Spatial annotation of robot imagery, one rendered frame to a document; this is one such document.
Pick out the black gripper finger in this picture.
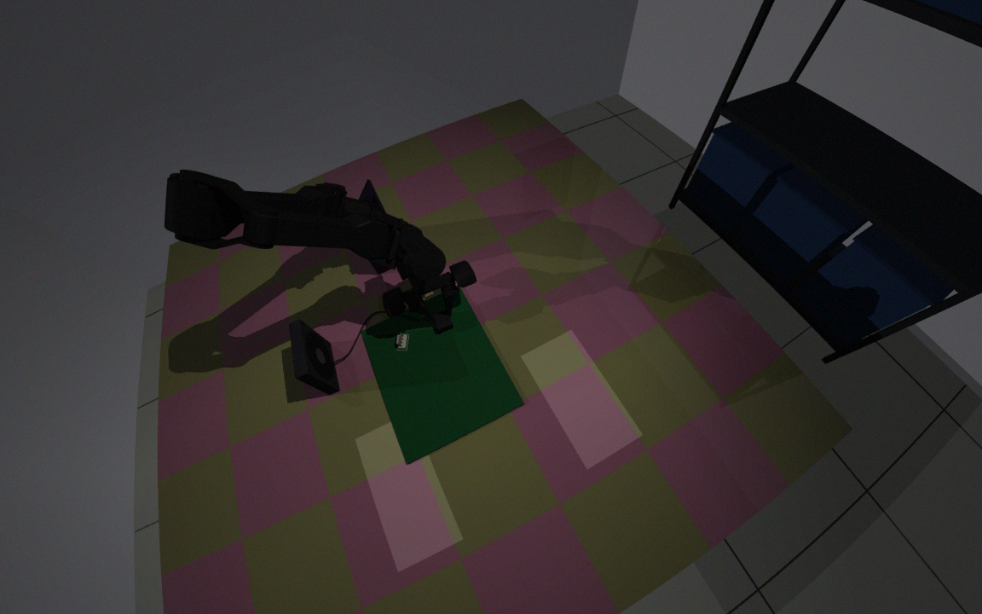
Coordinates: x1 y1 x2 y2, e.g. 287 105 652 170
441 287 459 317
409 296 436 324

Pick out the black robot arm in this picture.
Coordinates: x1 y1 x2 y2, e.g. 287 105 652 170
165 169 446 281

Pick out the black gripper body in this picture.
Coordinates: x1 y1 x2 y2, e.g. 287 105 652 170
382 260 477 318

